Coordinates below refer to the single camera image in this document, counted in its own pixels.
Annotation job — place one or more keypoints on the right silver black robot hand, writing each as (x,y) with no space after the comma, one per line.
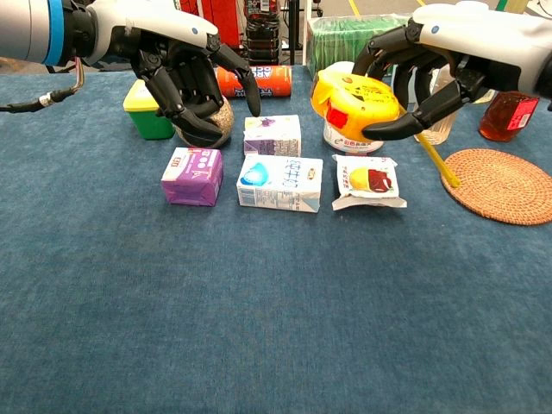
(483,43)

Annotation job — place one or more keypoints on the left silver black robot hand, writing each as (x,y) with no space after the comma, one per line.
(151,26)

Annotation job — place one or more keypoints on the yellow plastic toy with strap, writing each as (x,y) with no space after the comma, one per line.
(353,108)

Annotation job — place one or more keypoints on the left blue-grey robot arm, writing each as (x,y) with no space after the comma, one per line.
(26,30)

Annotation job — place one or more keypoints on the red cabinet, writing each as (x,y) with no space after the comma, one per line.
(226,17)

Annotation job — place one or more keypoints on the honey bottle yellow cap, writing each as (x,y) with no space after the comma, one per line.
(504,121)

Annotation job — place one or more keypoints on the clear bottle white cap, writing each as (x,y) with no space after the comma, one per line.
(440,129)

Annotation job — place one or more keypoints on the yellow green plastic container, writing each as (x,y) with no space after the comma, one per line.
(146,123)

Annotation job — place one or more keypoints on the dark tea bottle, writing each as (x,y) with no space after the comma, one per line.
(263,43)

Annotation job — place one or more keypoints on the glass seed jar black lid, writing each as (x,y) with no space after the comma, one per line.
(227,118)

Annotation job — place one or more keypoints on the orange Arctic Ocean can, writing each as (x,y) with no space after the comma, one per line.
(276,82)

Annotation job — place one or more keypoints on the black tripod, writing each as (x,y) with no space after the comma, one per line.
(294,34)

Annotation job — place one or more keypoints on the round woven rattan coaster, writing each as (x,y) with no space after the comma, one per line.
(504,190)

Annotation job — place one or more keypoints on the clear box of green packets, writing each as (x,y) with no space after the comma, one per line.
(332,43)

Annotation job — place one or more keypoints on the purple white tissue pack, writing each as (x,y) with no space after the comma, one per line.
(192,177)

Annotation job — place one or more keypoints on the small purple white drink carton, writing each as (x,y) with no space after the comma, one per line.
(271,136)

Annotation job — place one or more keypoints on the white lidded plastic jar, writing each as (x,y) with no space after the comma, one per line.
(345,145)

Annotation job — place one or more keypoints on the white snack packet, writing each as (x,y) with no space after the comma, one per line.
(368,181)

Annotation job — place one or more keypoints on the white blue milk carton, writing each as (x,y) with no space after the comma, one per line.
(280,181)

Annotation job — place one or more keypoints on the blue table mat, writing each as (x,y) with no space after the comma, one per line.
(215,323)

